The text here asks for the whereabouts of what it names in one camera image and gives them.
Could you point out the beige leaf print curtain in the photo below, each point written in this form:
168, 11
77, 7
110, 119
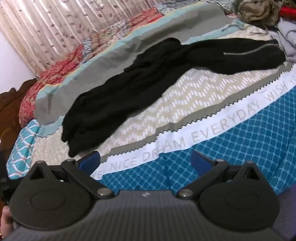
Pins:
46, 27

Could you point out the teal wavy pattern pillow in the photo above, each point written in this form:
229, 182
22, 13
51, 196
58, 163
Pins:
20, 150

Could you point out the light grey cloth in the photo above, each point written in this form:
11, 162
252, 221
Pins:
286, 34

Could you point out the person's left hand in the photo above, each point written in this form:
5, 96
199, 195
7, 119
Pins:
4, 217

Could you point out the carved wooden headboard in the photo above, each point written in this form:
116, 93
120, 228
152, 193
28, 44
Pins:
11, 111

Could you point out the red floral patchwork quilt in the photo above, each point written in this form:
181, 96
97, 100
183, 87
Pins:
57, 69

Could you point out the grey leaf patterned blanket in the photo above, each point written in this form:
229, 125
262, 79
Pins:
225, 8

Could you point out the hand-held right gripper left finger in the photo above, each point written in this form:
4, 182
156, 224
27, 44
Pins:
89, 160

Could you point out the black pants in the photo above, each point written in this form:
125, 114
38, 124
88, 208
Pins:
138, 81

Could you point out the printed patterned bedsheet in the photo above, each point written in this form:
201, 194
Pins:
185, 97

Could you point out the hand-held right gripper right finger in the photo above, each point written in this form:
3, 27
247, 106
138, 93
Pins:
200, 160

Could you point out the red cloth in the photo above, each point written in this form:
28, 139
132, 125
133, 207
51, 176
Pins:
289, 11

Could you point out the olive brown cloth pile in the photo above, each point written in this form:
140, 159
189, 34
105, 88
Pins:
256, 11

